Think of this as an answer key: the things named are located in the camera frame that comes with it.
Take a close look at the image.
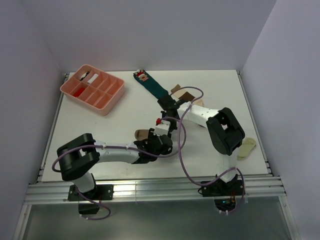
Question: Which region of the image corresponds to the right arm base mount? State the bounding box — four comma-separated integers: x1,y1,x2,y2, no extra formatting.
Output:
198,175,246,214

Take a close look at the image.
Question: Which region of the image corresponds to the red rolled item in tray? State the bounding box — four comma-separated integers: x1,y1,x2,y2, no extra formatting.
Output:
73,87,85,98

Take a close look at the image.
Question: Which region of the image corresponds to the striped beige brown sock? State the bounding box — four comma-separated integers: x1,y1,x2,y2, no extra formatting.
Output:
170,84,204,107

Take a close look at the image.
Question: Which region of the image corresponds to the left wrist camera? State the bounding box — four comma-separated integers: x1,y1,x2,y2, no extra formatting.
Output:
154,118,171,136

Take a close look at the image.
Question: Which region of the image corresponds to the white rolled item in tray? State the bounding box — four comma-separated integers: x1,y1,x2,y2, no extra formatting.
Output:
87,73,99,85

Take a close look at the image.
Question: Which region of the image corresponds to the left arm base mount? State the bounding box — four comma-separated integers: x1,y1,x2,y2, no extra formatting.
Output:
67,184,114,216

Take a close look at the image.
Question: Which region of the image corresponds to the pink divided organizer tray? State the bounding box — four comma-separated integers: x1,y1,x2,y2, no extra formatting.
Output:
60,64,125,116

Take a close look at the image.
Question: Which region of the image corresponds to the cream yellow sock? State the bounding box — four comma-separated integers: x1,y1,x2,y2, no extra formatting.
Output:
237,137,257,160

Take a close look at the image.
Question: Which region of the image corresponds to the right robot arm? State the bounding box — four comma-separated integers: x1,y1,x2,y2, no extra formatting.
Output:
157,95,245,195

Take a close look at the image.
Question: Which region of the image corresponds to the black item in tray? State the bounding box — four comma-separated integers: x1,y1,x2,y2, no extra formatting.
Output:
80,71,90,81

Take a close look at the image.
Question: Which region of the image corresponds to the aluminium front rail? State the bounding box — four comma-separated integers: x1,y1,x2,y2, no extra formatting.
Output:
23,175,287,205

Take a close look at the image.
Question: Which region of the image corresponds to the dark green Christmas sock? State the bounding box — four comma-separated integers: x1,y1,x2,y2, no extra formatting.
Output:
133,69,169,99

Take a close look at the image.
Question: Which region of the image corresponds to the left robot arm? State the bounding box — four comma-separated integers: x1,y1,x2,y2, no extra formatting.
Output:
52,128,173,200

